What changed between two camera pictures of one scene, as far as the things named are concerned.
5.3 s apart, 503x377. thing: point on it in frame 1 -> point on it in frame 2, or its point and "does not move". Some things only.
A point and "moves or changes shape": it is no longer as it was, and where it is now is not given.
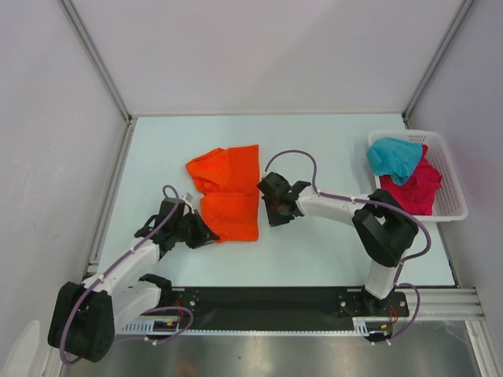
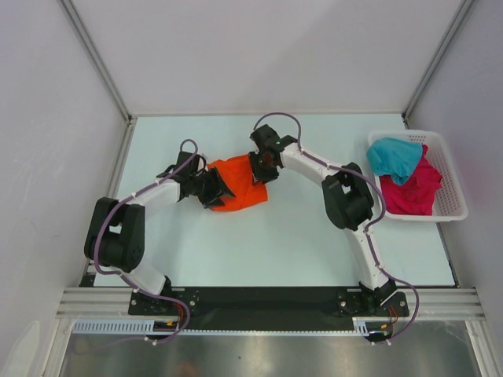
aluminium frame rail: (438, 305) does not move
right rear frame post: (459, 16) does not move
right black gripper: (273, 219) -> (258, 174)
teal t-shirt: (395, 158) does not move
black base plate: (270, 309) does not move
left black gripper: (204, 236) -> (217, 187)
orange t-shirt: (229, 181) moves or changes shape
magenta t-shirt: (417, 194) does not move
